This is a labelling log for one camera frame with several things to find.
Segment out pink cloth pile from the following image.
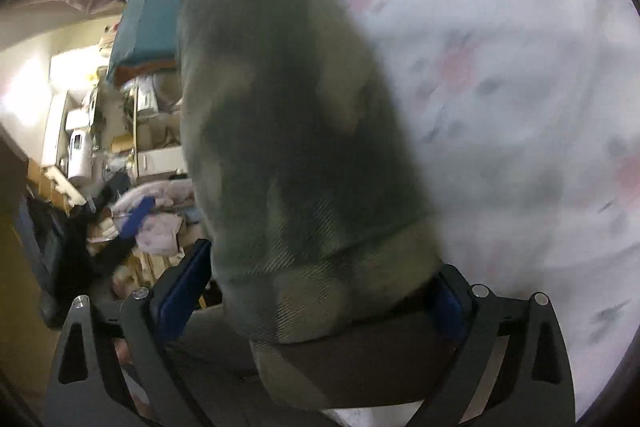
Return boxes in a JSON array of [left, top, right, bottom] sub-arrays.
[[112, 179, 201, 258]]

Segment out white appliance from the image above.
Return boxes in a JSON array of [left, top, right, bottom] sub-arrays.
[[65, 109, 98, 188]]

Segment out white floral bed sheet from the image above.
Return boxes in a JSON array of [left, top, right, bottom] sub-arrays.
[[270, 0, 636, 423]]

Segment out brown wooden furniture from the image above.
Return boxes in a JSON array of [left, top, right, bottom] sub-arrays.
[[0, 142, 51, 408]]

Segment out olive green pants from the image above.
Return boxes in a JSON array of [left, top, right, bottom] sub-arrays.
[[175, 0, 471, 413]]

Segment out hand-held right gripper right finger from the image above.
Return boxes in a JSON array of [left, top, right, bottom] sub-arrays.
[[410, 264, 578, 427]]

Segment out white box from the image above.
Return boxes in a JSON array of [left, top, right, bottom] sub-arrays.
[[135, 147, 186, 178]]

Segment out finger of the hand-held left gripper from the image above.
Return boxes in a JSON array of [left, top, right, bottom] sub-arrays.
[[97, 196, 156, 268]]

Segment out teal orange fabric bundle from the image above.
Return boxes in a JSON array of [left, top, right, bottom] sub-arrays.
[[106, 0, 193, 88]]

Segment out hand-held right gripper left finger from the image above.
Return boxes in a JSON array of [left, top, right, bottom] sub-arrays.
[[45, 237, 216, 427]]

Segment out black bag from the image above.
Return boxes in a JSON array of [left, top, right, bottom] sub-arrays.
[[25, 197, 96, 323]]

